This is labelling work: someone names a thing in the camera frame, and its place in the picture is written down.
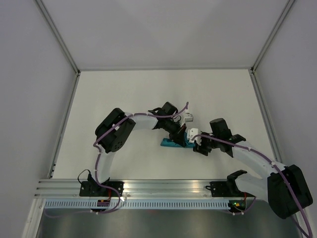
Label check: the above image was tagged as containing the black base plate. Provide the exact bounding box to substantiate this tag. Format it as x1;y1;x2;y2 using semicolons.
79;180;124;197
205;181;254;198

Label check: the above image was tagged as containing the aluminium mounting rail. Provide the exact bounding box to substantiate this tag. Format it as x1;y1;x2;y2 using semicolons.
34;178;305;199

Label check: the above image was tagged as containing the teal cloth napkin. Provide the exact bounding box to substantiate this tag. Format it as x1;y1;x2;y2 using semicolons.
160;133;194;148

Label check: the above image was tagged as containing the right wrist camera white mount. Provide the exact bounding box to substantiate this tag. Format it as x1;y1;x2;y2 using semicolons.
187;128;201;145

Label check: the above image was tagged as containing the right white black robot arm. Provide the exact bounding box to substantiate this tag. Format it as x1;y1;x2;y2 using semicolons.
187;118;313;219

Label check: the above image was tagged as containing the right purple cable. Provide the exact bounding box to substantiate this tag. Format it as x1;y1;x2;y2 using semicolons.
192;134;313;238

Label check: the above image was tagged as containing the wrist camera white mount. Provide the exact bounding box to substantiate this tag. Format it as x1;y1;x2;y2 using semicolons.
187;128;201;145
181;113;194;126

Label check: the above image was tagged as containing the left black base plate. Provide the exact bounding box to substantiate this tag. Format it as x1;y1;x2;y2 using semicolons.
79;180;124;197

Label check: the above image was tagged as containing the aluminium frame post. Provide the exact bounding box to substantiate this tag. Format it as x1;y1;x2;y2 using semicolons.
250;0;297;74
34;0;81;75

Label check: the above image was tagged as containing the white slotted cable duct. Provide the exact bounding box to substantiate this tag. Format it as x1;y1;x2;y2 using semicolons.
44;199;229;210

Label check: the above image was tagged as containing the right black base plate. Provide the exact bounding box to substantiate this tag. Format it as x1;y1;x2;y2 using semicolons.
205;181;254;198

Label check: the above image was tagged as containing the right aluminium frame post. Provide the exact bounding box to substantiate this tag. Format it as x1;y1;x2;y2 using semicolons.
250;0;297;74

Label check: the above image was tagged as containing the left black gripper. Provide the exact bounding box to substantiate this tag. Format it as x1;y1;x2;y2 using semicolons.
163;119;187;148

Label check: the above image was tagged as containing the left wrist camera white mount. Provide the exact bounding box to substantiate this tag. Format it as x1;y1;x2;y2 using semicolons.
181;113;194;126

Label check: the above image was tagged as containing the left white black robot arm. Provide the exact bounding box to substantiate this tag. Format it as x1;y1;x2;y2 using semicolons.
87;102;189;196

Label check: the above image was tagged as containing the left aluminium frame post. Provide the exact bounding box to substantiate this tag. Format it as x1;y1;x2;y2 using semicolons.
34;0;81;75

